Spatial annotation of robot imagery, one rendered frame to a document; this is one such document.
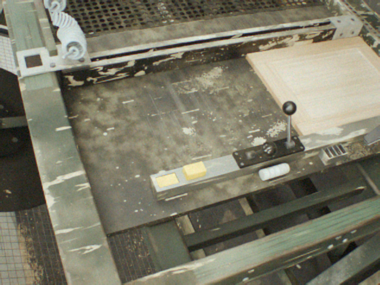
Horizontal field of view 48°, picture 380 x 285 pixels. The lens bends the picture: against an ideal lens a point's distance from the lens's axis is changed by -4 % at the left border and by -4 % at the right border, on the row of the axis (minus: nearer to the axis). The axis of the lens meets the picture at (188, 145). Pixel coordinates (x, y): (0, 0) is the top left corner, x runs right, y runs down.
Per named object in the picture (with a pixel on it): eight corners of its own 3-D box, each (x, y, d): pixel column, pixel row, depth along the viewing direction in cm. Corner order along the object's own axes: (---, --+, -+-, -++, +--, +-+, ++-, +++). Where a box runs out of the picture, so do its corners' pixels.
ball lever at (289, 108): (298, 149, 116) (300, 101, 110) (287, 152, 114) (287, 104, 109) (290, 144, 119) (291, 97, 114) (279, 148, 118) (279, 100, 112)
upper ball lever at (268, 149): (256, 161, 114) (281, 154, 101) (243, 165, 113) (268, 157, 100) (252, 147, 114) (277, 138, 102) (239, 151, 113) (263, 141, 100)
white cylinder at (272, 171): (262, 183, 114) (288, 175, 116) (265, 176, 111) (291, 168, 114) (257, 174, 115) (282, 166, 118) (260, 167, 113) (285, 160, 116)
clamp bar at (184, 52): (359, 42, 159) (387, -14, 140) (27, 103, 120) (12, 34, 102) (344, 26, 164) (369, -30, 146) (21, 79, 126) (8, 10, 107)
